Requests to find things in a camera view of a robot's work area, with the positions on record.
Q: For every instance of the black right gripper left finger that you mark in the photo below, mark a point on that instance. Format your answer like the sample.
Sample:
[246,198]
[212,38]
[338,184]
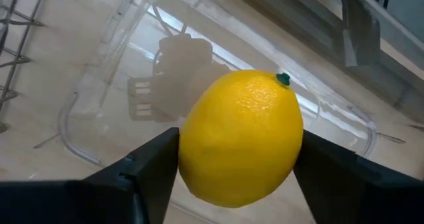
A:
[99,197]

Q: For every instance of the black aluminium table frame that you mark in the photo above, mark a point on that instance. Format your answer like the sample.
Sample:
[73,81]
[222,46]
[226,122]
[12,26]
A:
[361,32]

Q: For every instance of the clear plastic container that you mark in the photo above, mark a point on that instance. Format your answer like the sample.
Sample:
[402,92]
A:
[109,51]

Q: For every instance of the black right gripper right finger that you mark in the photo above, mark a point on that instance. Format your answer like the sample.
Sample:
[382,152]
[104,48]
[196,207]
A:
[364,194]

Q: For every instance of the yellow lemon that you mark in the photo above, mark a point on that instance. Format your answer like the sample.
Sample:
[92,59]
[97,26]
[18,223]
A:
[242,141]

